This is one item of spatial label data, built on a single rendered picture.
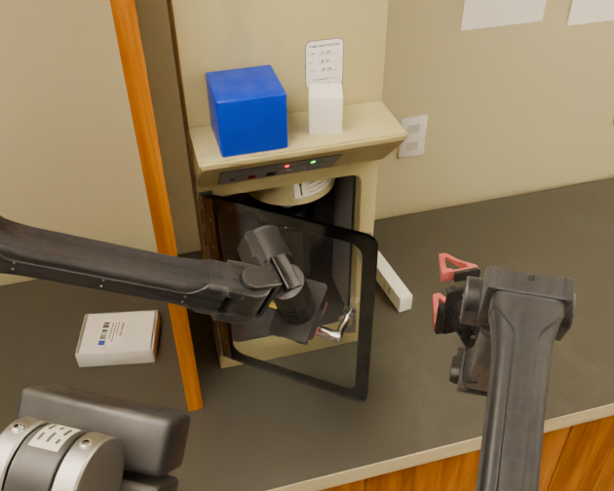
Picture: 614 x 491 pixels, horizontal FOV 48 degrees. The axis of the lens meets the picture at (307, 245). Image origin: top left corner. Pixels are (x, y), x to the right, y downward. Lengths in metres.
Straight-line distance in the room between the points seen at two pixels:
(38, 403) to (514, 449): 0.38
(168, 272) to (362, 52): 0.46
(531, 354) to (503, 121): 1.29
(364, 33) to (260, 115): 0.22
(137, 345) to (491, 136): 1.04
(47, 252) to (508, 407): 0.57
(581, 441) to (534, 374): 1.01
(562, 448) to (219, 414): 0.74
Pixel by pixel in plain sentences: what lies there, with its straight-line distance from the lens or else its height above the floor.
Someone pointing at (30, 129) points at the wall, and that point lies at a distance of 1.58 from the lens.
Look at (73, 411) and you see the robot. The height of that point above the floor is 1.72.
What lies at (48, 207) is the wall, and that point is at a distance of 1.68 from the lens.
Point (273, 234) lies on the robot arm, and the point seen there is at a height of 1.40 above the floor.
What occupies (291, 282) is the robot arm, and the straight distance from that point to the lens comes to 0.97.
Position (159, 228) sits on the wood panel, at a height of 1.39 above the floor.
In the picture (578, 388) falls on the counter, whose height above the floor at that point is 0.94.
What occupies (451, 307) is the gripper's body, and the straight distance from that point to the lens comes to 1.19.
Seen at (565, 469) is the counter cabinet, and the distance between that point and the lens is 1.70.
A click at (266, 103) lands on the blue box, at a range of 0.97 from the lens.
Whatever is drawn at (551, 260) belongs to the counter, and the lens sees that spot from 1.78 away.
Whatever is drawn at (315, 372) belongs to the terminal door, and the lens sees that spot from 1.31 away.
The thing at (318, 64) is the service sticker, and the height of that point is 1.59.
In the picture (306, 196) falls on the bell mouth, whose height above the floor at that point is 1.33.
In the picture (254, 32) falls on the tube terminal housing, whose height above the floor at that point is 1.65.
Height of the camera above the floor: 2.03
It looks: 39 degrees down
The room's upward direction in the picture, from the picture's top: 1 degrees counter-clockwise
